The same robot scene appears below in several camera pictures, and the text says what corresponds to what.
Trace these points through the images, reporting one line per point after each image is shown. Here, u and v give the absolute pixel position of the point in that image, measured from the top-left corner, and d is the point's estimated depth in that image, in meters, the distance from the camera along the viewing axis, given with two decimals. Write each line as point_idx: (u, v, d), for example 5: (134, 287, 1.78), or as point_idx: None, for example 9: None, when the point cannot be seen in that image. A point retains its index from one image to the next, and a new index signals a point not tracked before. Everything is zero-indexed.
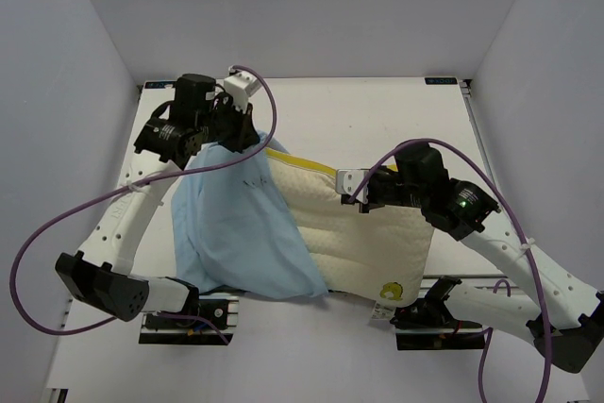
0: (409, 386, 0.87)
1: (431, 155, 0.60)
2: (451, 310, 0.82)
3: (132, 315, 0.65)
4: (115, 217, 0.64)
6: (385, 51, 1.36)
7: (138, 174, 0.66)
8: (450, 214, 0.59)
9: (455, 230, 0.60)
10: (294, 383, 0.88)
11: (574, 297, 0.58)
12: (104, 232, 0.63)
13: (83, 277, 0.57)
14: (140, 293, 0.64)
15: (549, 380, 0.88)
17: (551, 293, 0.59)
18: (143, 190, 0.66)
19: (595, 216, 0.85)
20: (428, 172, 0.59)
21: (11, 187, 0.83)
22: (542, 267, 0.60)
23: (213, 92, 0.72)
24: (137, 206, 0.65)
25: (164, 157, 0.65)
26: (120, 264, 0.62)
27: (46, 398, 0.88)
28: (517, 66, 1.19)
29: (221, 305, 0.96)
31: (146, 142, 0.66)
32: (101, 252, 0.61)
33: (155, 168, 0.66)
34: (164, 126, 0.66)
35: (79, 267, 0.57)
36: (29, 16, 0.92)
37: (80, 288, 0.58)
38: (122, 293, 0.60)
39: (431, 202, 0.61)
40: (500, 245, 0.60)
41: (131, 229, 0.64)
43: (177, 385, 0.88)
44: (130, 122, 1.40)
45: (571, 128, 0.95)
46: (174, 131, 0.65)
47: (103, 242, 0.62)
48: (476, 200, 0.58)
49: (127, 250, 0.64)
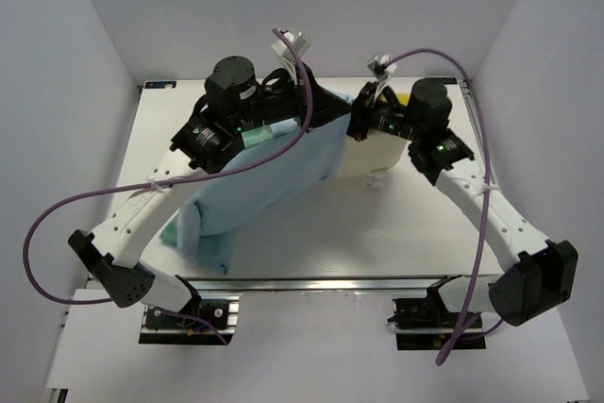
0: (411, 386, 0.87)
1: (443, 102, 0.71)
2: (445, 297, 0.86)
3: (130, 303, 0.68)
4: (132, 209, 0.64)
6: (384, 52, 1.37)
7: (165, 173, 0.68)
8: (429, 157, 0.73)
9: (427, 173, 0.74)
10: (295, 383, 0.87)
11: (521, 237, 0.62)
12: (116, 222, 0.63)
13: (88, 260, 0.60)
14: (141, 284, 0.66)
15: (551, 380, 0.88)
17: (499, 229, 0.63)
18: (164, 191, 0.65)
19: (596, 215, 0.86)
20: (434, 116, 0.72)
21: (11, 186, 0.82)
22: (497, 208, 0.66)
23: (251, 90, 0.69)
24: (153, 206, 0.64)
25: (193, 163, 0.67)
26: (124, 259, 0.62)
27: (46, 398, 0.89)
28: (517, 66, 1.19)
29: (221, 305, 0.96)
31: (183, 144, 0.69)
32: (108, 242, 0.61)
33: (183, 170, 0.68)
34: (204, 129, 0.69)
35: (87, 249, 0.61)
36: (29, 14, 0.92)
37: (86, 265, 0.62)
38: (118, 285, 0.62)
39: (421, 143, 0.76)
40: (463, 183, 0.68)
41: (142, 226, 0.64)
43: (176, 387, 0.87)
44: (129, 122, 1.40)
45: (570, 128, 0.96)
46: (211, 138, 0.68)
47: (113, 232, 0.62)
48: (455, 149, 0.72)
49: (138, 245, 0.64)
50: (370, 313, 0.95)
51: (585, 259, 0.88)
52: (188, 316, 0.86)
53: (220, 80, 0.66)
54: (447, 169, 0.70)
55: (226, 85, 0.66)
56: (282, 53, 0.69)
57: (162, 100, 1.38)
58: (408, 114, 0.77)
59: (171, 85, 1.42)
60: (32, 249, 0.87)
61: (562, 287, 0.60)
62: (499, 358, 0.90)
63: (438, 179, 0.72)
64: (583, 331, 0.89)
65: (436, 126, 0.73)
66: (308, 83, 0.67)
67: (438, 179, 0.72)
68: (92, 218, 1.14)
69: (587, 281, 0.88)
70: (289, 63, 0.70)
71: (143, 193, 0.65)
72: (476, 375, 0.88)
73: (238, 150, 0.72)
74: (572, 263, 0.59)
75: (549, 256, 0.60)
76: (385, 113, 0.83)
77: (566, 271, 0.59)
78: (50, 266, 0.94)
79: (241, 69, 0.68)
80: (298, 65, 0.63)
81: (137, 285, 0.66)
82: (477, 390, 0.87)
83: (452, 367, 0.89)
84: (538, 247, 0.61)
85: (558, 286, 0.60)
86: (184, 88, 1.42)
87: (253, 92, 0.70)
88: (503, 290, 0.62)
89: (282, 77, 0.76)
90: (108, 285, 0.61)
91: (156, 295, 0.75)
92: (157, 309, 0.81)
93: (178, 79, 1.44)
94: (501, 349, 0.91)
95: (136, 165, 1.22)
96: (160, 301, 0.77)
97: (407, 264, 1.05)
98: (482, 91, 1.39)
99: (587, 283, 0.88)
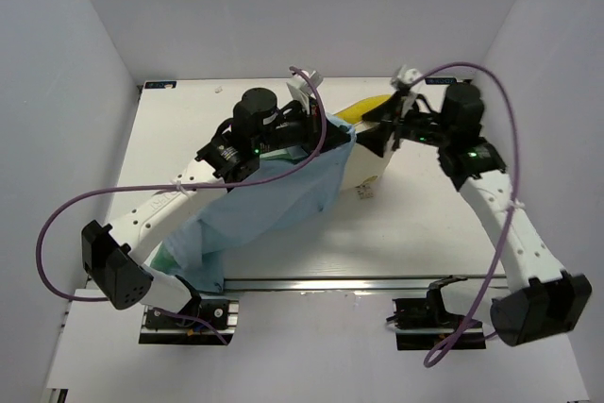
0: (411, 386, 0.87)
1: (477, 106, 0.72)
2: (445, 299, 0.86)
3: (125, 306, 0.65)
4: (153, 206, 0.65)
6: (384, 52, 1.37)
7: (189, 178, 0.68)
8: (458, 160, 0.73)
9: (456, 176, 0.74)
10: (295, 383, 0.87)
11: (536, 262, 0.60)
12: (136, 216, 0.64)
13: (101, 250, 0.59)
14: (139, 287, 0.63)
15: (551, 380, 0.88)
17: (514, 250, 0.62)
18: (188, 193, 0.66)
19: (596, 214, 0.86)
20: (466, 118, 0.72)
21: (11, 185, 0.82)
22: (518, 228, 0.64)
23: (273, 117, 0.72)
24: (175, 206, 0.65)
25: (218, 172, 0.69)
26: (137, 252, 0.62)
27: (46, 398, 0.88)
28: (517, 66, 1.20)
29: (221, 305, 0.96)
31: (208, 156, 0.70)
32: (126, 233, 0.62)
33: (206, 178, 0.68)
34: (228, 147, 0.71)
35: (103, 238, 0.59)
36: (29, 14, 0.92)
37: (93, 258, 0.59)
38: (125, 280, 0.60)
39: (451, 146, 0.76)
40: (488, 196, 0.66)
41: (161, 224, 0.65)
43: (176, 387, 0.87)
44: (130, 122, 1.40)
45: (569, 129, 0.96)
46: (234, 157, 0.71)
47: (133, 226, 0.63)
48: (487, 158, 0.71)
49: (150, 242, 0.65)
50: (370, 313, 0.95)
51: (585, 258, 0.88)
52: (189, 316, 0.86)
53: (248, 105, 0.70)
54: (475, 176, 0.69)
55: (253, 110, 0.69)
56: (298, 85, 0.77)
57: (162, 100, 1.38)
58: (441, 121, 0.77)
59: (171, 85, 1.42)
60: (33, 248, 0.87)
61: (567, 319, 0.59)
62: (498, 358, 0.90)
63: (462, 185, 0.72)
64: (583, 331, 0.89)
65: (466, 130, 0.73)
66: (322, 110, 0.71)
67: (462, 186, 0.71)
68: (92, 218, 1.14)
69: (586, 280, 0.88)
70: (304, 93, 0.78)
71: (168, 193, 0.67)
72: (475, 375, 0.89)
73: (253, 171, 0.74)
74: (583, 298, 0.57)
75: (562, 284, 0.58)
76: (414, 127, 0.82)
77: (577, 305, 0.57)
78: (50, 266, 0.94)
79: (267, 96, 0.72)
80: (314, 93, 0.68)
81: (140, 287, 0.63)
82: (477, 390, 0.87)
83: (453, 367, 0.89)
84: (552, 276, 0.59)
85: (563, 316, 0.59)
86: (184, 88, 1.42)
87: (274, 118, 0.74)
88: (505, 309, 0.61)
89: (296, 108, 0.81)
90: (115, 278, 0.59)
91: (154, 297, 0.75)
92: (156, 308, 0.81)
93: (178, 79, 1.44)
94: (501, 349, 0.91)
95: (135, 165, 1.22)
96: (159, 303, 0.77)
97: (407, 264, 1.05)
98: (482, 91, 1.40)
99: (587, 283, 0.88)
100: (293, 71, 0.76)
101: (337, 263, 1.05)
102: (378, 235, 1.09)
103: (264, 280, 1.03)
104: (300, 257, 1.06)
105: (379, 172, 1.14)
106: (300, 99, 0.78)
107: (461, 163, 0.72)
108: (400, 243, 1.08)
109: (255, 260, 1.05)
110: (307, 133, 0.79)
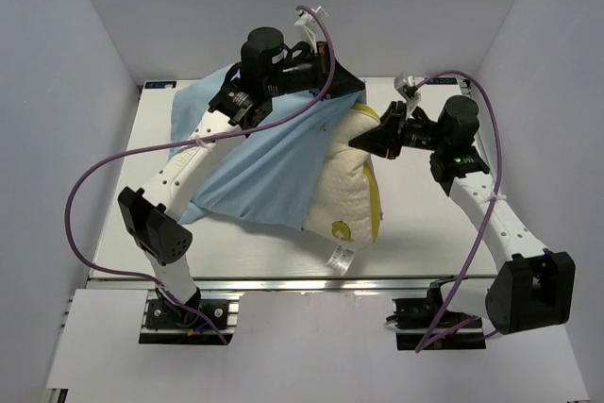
0: (411, 387, 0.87)
1: (471, 122, 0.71)
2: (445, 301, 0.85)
3: (173, 260, 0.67)
4: (179, 163, 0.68)
6: (385, 52, 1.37)
7: (207, 132, 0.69)
8: (446, 166, 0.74)
9: (444, 182, 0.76)
10: (295, 383, 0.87)
11: (519, 243, 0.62)
12: (165, 176, 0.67)
13: (141, 211, 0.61)
14: (182, 240, 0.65)
15: (552, 379, 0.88)
17: (498, 234, 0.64)
18: (207, 146, 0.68)
19: (595, 214, 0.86)
20: (461, 132, 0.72)
21: (11, 187, 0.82)
22: (503, 216, 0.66)
23: (281, 55, 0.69)
24: (197, 160, 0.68)
25: (232, 121, 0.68)
26: (172, 209, 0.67)
27: (46, 398, 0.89)
28: (517, 66, 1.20)
29: (221, 305, 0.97)
31: (219, 106, 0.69)
32: (159, 193, 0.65)
33: (223, 129, 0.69)
34: (239, 92, 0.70)
35: (139, 202, 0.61)
36: (29, 15, 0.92)
37: (135, 220, 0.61)
38: (171, 235, 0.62)
39: (442, 155, 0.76)
40: (472, 191, 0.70)
41: (190, 179, 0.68)
43: (176, 387, 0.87)
44: (130, 122, 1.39)
45: (570, 129, 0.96)
46: (246, 100, 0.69)
47: (163, 186, 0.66)
48: (471, 163, 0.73)
49: (182, 196, 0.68)
50: (370, 313, 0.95)
51: (585, 259, 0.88)
52: (195, 310, 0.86)
53: (254, 43, 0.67)
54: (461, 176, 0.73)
55: (260, 49, 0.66)
56: (305, 23, 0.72)
57: (162, 100, 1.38)
58: (437, 127, 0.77)
59: (171, 85, 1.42)
60: (31, 249, 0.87)
61: (559, 301, 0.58)
62: (498, 359, 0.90)
63: (453, 187, 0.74)
64: (583, 331, 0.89)
65: (458, 142, 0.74)
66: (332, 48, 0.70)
67: (452, 188, 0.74)
68: (92, 218, 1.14)
69: (586, 280, 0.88)
70: (310, 31, 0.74)
71: (189, 149, 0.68)
72: (475, 375, 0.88)
73: (266, 115, 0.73)
74: (568, 275, 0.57)
75: (546, 266, 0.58)
76: (415, 131, 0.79)
77: (562, 282, 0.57)
78: (51, 266, 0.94)
79: (272, 35, 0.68)
80: (324, 32, 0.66)
81: (183, 241, 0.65)
82: (476, 390, 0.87)
83: (453, 367, 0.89)
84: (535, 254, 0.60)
85: (553, 299, 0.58)
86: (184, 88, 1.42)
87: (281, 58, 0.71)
88: (497, 295, 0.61)
89: (305, 49, 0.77)
90: (159, 237, 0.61)
91: (171, 277, 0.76)
92: (165, 293, 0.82)
93: (178, 80, 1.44)
94: (501, 349, 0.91)
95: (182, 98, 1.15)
96: (176, 284, 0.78)
97: (407, 264, 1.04)
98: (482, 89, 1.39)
99: (586, 282, 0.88)
100: (299, 8, 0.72)
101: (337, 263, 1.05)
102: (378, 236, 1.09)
103: (237, 282, 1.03)
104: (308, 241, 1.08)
105: (350, 217, 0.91)
106: (308, 37, 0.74)
107: (448, 169, 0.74)
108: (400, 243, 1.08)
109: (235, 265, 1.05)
110: (316, 75, 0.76)
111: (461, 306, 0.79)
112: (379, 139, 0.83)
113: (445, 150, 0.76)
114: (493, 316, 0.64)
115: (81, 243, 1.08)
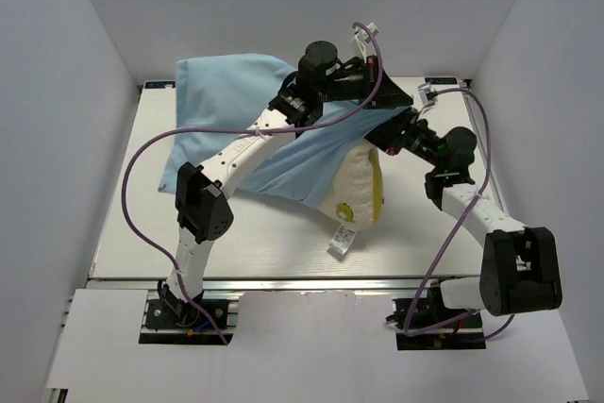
0: (410, 386, 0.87)
1: (468, 155, 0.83)
2: (444, 296, 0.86)
3: (213, 239, 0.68)
4: (238, 149, 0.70)
6: (385, 52, 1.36)
7: (264, 125, 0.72)
8: (439, 183, 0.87)
9: (436, 199, 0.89)
10: (294, 383, 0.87)
11: (502, 222, 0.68)
12: (224, 158, 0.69)
13: (195, 187, 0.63)
14: (224, 220, 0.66)
15: (553, 379, 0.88)
17: (482, 218, 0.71)
18: (264, 138, 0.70)
19: (595, 214, 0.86)
20: (456, 161, 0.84)
21: (11, 186, 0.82)
22: (488, 207, 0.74)
23: (334, 68, 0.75)
24: (255, 148, 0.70)
25: (290, 119, 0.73)
26: (226, 188, 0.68)
27: (46, 398, 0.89)
28: (517, 65, 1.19)
29: (221, 305, 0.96)
31: (277, 107, 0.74)
32: (216, 173, 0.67)
33: (280, 125, 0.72)
34: (295, 98, 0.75)
35: (195, 177, 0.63)
36: (28, 14, 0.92)
37: (188, 194, 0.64)
38: (218, 212, 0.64)
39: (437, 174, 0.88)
40: (460, 195, 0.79)
41: (245, 163, 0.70)
43: (176, 386, 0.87)
44: (130, 122, 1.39)
45: (570, 129, 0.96)
46: (302, 106, 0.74)
47: (222, 166, 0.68)
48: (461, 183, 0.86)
49: (236, 179, 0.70)
50: (370, 313, 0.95)
51: (584, 258, 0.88)
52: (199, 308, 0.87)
53: (311, 58, 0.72)
54: (449, 188, 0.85)
55: (316, 62, 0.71)
56: (358, 36, 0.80)
57: (162, 100, 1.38)
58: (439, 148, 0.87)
59: (171, 85, 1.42)
60: (30, 249, 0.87)
61: (546, 277, 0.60)
62: (498, 359, 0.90)
63: (444, 201, 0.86)
64: (583, 331, 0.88)
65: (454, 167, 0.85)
66: (379, 64, 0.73)
67: (444, 200, 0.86)
68: (93, 218, 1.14)
69: (586, 279, 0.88)
70: (361, 43, 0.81)
71: (247, 139, 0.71)
72: (475, 375, 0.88)
73: (315, 120, 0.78)
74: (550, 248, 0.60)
75: (530, 244, 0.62)
76: (421, 139, 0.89)
77: (547, 259, 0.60)
78: (51, 266, 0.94)
79: (327, 49, 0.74)
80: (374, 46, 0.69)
81: (224, 222, 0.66)
82: (477, 390, 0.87)
83: (453, 368, 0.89)
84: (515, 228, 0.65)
85: (541, 277, 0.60)
86: None
87: (334, 70, 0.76)
88: (488, 277, 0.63)
89: (357, 62, 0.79)
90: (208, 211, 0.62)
91: (190, 266, 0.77)
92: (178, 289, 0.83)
93: None
94: (501, 349, 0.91)
95: (218, 88, 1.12)
96: (192, 273, 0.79)
97: (407, 264, 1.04)
98: (482, 90, 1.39)
99: (586, 283, 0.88)
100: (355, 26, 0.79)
101: (337, 262, 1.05)
102: (378, 236, 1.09)
103: (235, 282, 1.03)
104: (307, 237, 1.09)
105: (353, 201, 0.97)
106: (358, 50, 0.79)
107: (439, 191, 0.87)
108: (401, 243, 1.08)
109: (236, 261, 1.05)
110: (364, 88, 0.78)
111: (461, 301, 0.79)
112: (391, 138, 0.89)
113: (440, 172, 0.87)
114: (488, 304, 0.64)
115: (81, 243, 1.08)
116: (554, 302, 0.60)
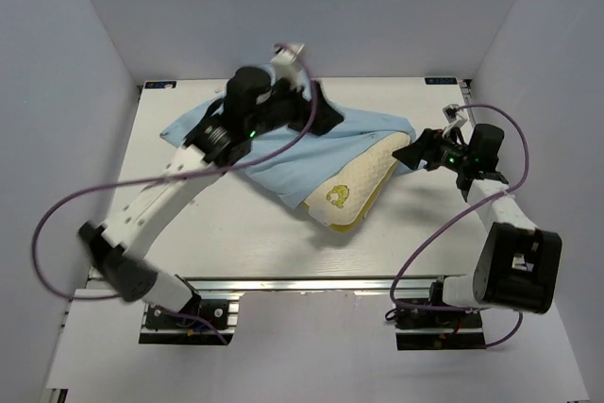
0: (410, 385, 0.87)
1: (495, 139, 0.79)
2: (445, 293, 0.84)
3: (132, 299, 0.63)
4: (145, 200, 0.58)
6: (385, 52, 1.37)
7: (177, 167, 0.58)
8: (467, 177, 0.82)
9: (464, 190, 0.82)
10: (294, 382, 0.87)
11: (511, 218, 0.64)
12: (128, 212, 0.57)
13: (98, 253, 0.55)
14: (142, 281, 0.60)
15: (553, 379, 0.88)
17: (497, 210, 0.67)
18: (177, 185, 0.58)
19: (595, 215, 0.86)
20: (484, 144, 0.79)
21: (11, 186, 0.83)
22: (507, 205, 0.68)
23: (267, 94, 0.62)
24: (166, 200, 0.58)
25: (209, 158, 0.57)
26: (137, 246, 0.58)
27: (45, 397, 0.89)
28: (517, 66, 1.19)
29: (221, 305, 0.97)
31: (196, 141, 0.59)
32: (119, 233, 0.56)
33: (195, 167, 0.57)
34: (217, 127, 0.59)
35: (96, 243, 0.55)
36: (28, 15, 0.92)
37: (92, 260, 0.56)
38: (129, 278, 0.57)
39: (467, 167, 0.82)
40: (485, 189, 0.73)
41: (156, 218, 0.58)
43: (177, 385, 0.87)
44: (130, 122, 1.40)
45: (569, 129, 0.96)
46: (224, 136, 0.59)
47: (125, 224, 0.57)
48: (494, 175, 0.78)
49: (147, 234, 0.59)
50: (370, 313, 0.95)
51: (584, 258, 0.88)
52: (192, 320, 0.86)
53: (241, 80, 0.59)
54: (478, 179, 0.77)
55: (247, 86, 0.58)
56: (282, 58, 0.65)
57: (162, 100, 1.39)
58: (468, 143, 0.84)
59: (171, 85, 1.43)
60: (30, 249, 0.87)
61: (541, 280, 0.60)
62: (499, 359, 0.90)
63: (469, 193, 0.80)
64: (583, 332, 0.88)
65: (482, 156, 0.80)
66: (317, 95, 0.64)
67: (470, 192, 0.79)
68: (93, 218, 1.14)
69: (585, 280, 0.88)
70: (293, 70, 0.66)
71: (158, 186, 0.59)
72: (476, 375, 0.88)
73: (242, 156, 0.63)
74: (553, 253, 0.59)
75: (535, 246, 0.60)
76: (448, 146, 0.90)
77: (546, 261, 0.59)
78: (51, 265, 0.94)
79: (260, 73, 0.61)
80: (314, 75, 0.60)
81: (144, 280, 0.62)
82: (478, 390, 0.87)
83: (453, 368, 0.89)
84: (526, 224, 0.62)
85: (536, 279, 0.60)
86: (184, 88, 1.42)
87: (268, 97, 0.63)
88: (481, 268, 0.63)
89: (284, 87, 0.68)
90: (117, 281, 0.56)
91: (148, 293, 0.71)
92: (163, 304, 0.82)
93: (178, 80, 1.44)
94: (500, 349, 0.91)
95: None
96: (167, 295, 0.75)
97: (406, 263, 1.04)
98: (482, 90, 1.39)
99: (586, 283, 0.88)
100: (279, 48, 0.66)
101: (337, 262, 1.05)
102: (378, 235, 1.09)
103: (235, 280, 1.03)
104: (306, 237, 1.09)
105: (356, 187, 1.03)
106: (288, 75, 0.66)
107: (468, 180, 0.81)
108: (401, 243, 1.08)
109: (236, 260, 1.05)
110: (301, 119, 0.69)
111: (459, 300, 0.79)
112: (415, 154, 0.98)
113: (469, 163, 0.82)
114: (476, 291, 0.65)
115: None
116: (543, 306, 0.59)
